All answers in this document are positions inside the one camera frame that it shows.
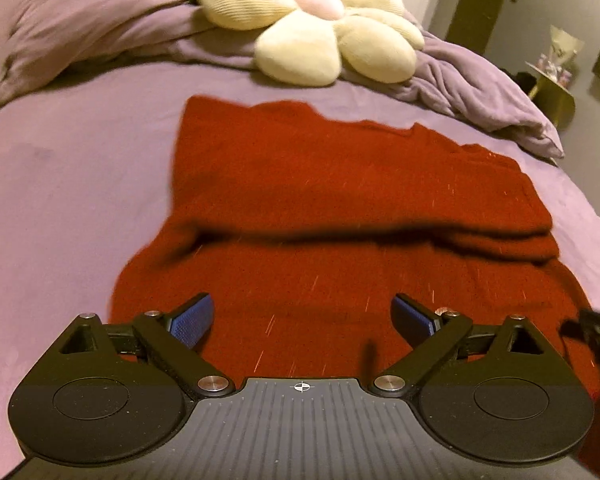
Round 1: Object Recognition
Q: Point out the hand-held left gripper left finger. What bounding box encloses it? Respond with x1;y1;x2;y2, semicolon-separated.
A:
40;292;236;397

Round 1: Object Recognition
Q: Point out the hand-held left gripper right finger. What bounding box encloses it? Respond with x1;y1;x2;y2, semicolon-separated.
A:
372;294;563;398

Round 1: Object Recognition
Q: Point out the red knit sweater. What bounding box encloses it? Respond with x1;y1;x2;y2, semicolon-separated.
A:
107;94;600;406

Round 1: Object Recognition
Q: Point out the purple bed sheet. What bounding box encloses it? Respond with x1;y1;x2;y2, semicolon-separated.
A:
0;55;600;480

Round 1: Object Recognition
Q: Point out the yellow-legged side table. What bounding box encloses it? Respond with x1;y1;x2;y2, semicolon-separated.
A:
525;57;577;129

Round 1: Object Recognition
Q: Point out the wrapped flower bouquet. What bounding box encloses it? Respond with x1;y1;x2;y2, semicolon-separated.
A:
541;25;579;83

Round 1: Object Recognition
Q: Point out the cream flower-shaped pillow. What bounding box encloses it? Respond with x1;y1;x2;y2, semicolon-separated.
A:
195;0;426;87

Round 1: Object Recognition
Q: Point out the purple duvet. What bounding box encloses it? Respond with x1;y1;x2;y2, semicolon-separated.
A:
0;0;566;161

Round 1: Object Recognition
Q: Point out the dark wooden door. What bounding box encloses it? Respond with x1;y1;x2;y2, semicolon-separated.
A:
444;0;515;57

